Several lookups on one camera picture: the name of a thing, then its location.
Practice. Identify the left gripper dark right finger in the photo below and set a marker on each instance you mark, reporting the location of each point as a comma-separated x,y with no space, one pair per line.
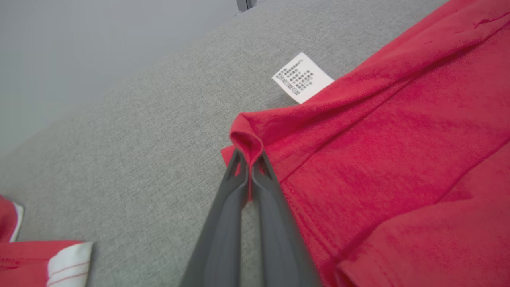
279,239

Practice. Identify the grey fabric padded surface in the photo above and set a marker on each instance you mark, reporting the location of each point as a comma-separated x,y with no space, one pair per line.
139,159

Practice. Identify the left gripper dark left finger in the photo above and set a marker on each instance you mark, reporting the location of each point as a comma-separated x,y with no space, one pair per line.
219,239

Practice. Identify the red jersey with white stripes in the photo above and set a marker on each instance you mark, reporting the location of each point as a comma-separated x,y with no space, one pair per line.
398,159

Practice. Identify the grey metal wall post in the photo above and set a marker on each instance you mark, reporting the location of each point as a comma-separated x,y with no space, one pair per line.
244,4

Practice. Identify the red shorts with white trim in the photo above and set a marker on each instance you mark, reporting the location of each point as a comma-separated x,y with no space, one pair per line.
24,263

